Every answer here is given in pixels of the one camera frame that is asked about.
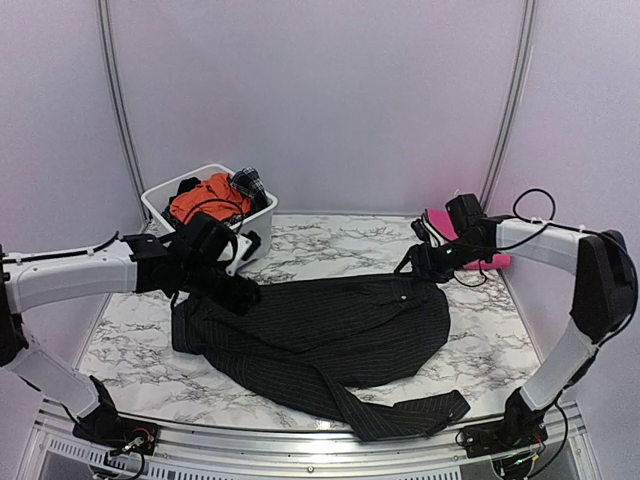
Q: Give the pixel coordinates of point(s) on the white plastic laundry bin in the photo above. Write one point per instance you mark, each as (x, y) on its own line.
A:
(156, 199)

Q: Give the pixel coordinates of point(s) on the aluminium wall post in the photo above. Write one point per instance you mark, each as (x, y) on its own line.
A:
(123, 128)
(515, 93)

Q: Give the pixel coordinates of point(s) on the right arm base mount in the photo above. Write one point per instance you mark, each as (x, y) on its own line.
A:
(494, 437)

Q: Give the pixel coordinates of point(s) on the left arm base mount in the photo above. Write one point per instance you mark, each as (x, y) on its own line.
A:
(122, 435)

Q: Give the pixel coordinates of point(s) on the left aluminium wall post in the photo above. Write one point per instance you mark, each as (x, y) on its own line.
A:
(123, 128)

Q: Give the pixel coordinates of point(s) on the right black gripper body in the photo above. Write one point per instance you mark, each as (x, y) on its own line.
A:
(441, 267)

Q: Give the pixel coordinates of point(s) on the plaid grey garment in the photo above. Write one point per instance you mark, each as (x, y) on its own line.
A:
(247, 181)

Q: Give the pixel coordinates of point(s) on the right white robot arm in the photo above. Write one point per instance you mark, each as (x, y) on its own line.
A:
(604, 297)

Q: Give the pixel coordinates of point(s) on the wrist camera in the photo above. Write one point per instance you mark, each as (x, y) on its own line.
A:
(464, 211)
(204, 242)

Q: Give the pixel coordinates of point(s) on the orange garment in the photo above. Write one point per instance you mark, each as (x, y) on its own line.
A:
(214, 197)

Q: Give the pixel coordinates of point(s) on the black garment in bin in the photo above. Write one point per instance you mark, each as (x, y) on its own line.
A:
(187, 185)

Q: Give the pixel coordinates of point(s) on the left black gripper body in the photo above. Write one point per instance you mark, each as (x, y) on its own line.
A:
(233, 300)

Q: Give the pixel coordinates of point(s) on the black striped garment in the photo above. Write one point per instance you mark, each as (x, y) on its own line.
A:
(311, 345)

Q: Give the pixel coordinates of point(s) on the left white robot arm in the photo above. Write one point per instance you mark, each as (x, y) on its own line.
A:
(33, 280)

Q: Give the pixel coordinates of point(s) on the aluminium front rail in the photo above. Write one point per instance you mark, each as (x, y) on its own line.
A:
(184, 451)

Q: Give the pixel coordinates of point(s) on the right aluminium wall post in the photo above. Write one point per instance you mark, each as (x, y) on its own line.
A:
(515, 93)

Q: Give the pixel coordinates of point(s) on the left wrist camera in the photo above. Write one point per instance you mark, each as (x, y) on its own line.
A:
(204, 242)

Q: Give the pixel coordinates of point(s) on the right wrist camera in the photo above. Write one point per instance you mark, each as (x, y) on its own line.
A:
(464, 211)

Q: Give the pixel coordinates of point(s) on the magenta pink trousers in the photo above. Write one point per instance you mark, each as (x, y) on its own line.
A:
(441, 225)

